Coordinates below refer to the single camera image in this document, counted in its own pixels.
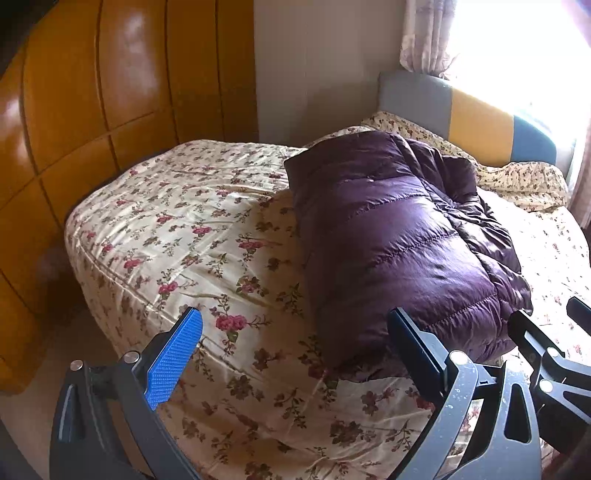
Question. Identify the small-flower cream pillow cover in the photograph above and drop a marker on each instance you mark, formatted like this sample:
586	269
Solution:
521	180

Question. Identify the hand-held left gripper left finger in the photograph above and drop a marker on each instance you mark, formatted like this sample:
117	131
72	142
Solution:
175	360

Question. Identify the grey yellow blue headboard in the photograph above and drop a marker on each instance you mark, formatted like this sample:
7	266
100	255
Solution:
480	120

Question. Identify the large-flower cream quilt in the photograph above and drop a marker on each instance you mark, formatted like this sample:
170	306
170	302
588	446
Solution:
184	221

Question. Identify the glossy wooden wardrobe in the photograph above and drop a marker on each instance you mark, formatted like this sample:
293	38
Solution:
115	92

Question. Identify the pale patterned curtain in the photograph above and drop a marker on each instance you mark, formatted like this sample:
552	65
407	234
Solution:
425	32
582	184

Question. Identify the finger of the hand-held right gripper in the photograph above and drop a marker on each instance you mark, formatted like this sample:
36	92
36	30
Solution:
579	311
531	330

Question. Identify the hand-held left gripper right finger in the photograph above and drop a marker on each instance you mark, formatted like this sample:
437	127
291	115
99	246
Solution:
415	346

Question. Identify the purple puffer jacket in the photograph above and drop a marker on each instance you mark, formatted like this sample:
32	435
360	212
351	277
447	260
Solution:
383	230

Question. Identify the bright window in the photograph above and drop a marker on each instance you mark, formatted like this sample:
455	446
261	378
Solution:
517	46

